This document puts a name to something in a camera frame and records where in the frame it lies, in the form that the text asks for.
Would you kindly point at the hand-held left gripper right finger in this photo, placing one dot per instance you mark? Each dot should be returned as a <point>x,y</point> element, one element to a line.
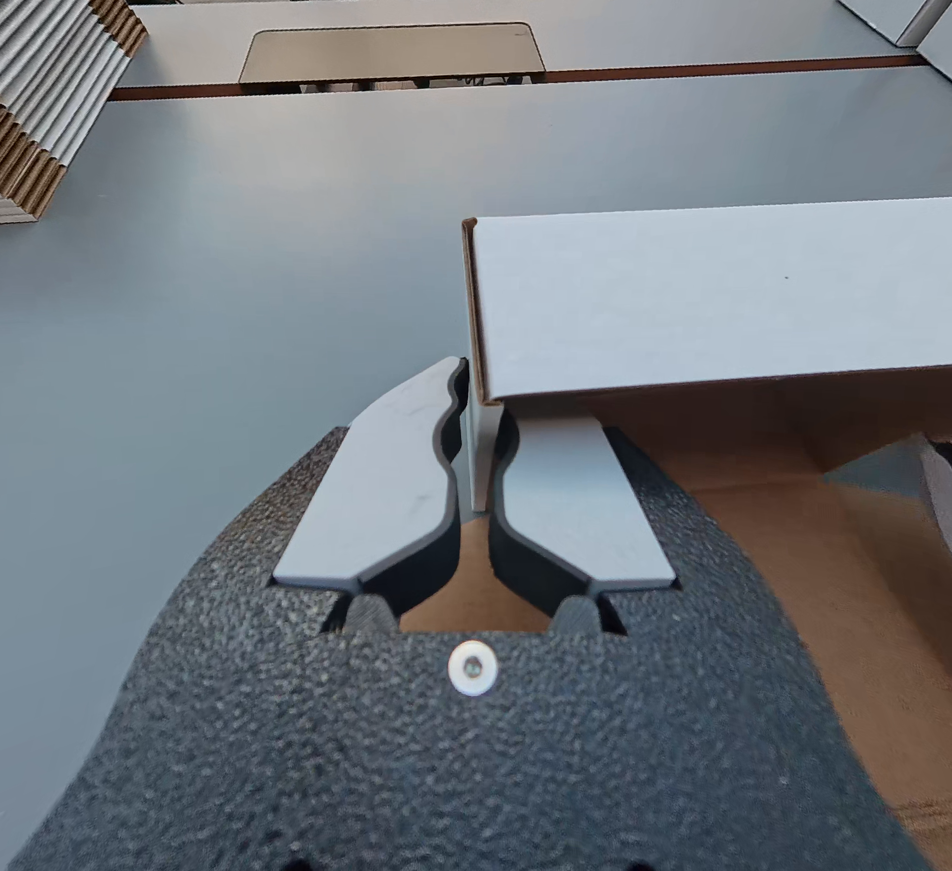
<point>580,499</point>

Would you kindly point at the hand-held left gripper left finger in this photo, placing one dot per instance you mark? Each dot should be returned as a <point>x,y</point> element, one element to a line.
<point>372,491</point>

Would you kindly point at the white cardboard box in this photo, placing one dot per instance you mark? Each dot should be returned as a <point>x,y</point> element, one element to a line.
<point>669,291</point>

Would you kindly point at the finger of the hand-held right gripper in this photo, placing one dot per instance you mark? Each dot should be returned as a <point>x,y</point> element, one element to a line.
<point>941,491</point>

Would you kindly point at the pile of flat cardboard sheets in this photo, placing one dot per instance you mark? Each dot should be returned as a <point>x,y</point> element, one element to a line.
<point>52,52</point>

